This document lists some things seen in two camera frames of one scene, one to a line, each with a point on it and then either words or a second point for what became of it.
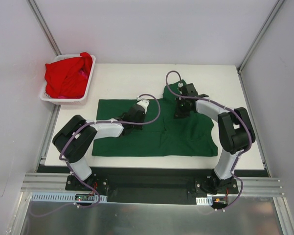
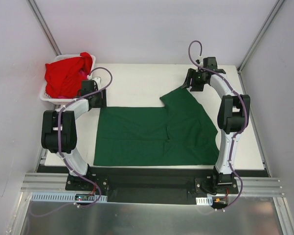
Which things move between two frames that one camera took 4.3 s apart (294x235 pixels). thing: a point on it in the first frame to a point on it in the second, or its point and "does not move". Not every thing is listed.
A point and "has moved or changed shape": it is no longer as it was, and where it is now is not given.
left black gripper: (136, 120) to (103, 98)
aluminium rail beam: (34, 182) does not move
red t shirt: (67, 79) does not move
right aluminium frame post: (278, 5) does not move
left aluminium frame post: (40, 21) does not move
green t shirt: (192, 134) has moved or changed shape
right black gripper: (181, 110) to (192, 80)
